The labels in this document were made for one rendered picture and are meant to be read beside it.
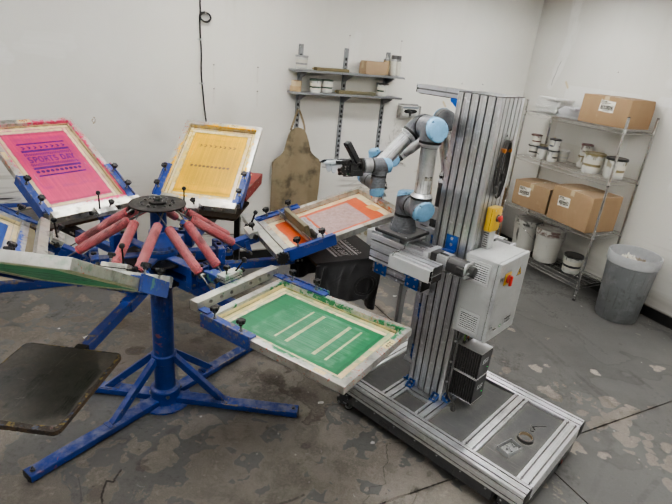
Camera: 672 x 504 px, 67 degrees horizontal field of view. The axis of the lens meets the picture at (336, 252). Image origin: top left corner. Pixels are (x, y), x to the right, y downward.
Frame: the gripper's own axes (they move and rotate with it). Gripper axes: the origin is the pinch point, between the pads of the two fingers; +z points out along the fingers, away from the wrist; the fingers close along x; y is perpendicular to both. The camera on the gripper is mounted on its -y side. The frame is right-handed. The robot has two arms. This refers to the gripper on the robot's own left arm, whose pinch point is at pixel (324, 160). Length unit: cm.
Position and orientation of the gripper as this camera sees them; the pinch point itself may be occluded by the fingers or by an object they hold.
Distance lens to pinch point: 242.6
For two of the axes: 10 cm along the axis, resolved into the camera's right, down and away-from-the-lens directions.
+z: -9.2, 0.6, -3.8
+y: -0.4, 9.7, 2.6
